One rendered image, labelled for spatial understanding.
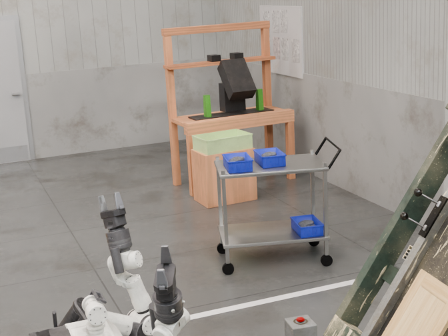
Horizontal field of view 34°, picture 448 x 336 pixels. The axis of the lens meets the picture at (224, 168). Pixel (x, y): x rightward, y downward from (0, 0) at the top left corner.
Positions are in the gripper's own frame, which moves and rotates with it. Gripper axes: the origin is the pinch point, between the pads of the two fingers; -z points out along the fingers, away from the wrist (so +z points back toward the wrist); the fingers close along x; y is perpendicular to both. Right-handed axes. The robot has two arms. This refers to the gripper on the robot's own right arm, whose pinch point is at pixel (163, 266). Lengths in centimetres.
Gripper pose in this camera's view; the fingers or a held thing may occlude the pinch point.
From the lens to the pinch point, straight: 212.1
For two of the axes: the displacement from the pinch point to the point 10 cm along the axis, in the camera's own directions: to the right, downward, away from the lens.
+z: 0.5, 8.6, 5.2
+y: 10.0, -0.2, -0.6
